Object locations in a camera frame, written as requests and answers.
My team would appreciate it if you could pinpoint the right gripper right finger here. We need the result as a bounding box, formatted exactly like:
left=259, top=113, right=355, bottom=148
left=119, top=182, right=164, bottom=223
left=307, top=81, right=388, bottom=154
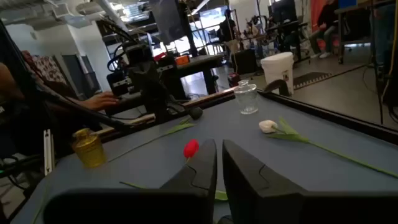
left=222, top=139, right=398, bottom=224

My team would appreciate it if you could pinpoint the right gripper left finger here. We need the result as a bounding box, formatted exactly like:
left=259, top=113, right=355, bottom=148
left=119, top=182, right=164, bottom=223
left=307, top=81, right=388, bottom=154
left=43, top=139, right=218, bottom=224

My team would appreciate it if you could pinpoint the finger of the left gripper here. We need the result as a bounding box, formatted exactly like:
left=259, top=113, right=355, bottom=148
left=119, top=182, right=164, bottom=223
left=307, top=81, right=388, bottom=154
left=148, top=67, right=170, bottom=105
left=129, top=67, right=152, bottom=105

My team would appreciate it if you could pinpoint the red artificial tulip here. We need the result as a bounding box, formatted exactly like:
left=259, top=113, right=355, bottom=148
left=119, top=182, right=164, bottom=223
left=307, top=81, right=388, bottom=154
left=119, top=139, right=228, bottom=202

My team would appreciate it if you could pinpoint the white artificial tulip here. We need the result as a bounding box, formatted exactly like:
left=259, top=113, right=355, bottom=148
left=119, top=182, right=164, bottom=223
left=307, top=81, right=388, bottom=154
left=258, top=116, right=398, bottom=180

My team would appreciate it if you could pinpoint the amber glass vase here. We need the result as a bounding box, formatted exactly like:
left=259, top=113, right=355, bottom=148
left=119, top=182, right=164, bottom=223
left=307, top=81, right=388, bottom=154
left=71, top=128, right=107, bottom=169

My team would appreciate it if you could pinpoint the clear glass vase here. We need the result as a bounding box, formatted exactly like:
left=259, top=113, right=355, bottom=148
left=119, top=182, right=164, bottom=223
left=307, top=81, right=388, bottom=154
left=233, top=79, right=259, bottom=115

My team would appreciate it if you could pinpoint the black computer monitor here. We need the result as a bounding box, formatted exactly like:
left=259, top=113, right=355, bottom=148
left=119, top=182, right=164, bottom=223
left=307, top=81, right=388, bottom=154
left=148, top=0, right=198, bottom=57

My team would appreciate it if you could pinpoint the floral patterned fabric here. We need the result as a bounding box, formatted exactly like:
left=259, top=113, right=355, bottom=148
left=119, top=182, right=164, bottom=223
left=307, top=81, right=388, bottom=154
left=21, top=50, right=68, bottom=90

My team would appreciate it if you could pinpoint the red canister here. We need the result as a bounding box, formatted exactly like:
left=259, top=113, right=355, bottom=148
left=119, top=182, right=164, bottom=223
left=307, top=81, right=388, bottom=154
left=228, top=73, right=242, bottom=88

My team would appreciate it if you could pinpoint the black equipment case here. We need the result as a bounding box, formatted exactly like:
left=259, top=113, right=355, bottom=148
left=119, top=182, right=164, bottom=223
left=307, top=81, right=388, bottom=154
left=231, top=48, right=259, bottom=75

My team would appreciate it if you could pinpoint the white plastic bucket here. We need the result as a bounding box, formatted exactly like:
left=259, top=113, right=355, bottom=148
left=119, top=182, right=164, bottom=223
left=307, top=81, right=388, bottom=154
left=260, top=52, right=295, bottom=95

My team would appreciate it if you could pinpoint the black ribbed floor mat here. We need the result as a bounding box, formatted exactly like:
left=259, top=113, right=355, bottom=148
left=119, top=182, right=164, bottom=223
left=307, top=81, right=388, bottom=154
left=293, top=72, right=333, bottom=90

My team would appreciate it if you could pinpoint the orange curtain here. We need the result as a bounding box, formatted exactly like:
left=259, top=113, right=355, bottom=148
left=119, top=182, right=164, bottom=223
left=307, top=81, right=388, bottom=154
left=310, top=0, right=329, bottom=34

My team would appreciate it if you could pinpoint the silver frame bracket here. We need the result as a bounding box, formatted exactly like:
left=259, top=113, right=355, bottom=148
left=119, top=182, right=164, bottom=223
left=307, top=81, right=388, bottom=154
left=43, top=129, right=56, bottom=177

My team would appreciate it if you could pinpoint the black floor cable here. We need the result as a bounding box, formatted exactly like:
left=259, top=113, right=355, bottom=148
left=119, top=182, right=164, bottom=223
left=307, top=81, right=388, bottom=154
left=263, top=78, right=290, bottom=96

